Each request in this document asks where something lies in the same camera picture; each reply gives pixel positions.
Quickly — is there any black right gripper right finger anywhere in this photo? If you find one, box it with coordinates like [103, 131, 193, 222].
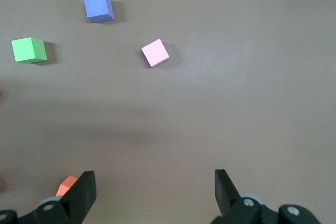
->
[211, 169, 280, 224]

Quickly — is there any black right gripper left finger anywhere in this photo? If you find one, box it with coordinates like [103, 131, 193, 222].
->
[18, 170, 97, 224]

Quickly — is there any pink foam cube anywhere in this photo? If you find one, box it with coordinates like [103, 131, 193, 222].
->
[141, 38, 170, 68]

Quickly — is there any purple foam cube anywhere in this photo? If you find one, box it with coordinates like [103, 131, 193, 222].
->
[83, 0, 116, 24]

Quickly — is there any orange foam cube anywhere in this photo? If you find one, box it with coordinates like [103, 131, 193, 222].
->
[55, 175, 79, 197]

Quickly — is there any green foam cube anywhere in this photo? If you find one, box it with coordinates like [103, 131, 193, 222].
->
[11, 37, 47, 64]

